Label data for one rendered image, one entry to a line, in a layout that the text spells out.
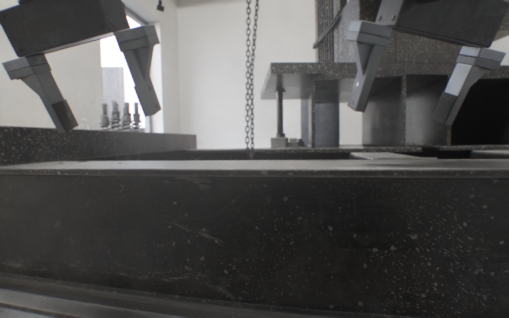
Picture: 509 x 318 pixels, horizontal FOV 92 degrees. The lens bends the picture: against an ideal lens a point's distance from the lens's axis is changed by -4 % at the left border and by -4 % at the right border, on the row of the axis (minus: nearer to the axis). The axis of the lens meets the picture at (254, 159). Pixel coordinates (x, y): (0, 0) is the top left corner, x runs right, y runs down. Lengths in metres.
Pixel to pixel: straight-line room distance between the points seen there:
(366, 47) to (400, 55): 0.49
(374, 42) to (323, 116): 1.02
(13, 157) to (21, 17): 0.31
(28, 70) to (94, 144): 0.37
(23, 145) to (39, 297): 0.28
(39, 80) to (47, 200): 0.26
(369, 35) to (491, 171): 0.20
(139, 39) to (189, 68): 3.21
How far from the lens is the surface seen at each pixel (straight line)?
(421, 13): 0.36
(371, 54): 0.35
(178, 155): 1.31
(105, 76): 7.93
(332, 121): 1.35
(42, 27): 0.39
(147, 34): 0.34
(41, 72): 0.44
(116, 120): 1.00
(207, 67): 3.46
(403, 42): 0.85
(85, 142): 0.75
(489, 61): 0.44
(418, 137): 1.05
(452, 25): 0.39
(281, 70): 0.72
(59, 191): 0.59
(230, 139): 3.24
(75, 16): 0.37
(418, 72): 0.86
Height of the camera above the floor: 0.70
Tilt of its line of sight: 4 degrees down
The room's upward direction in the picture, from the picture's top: 1 degrees counter-clockwise
